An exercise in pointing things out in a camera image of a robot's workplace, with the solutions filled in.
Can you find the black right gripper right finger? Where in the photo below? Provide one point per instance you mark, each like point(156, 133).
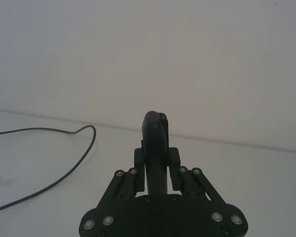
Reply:
point(173, 158)

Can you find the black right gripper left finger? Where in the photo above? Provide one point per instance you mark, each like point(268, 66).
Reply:
point(149, 138)

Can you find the white table cloth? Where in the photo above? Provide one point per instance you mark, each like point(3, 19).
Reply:
point(236, 177)

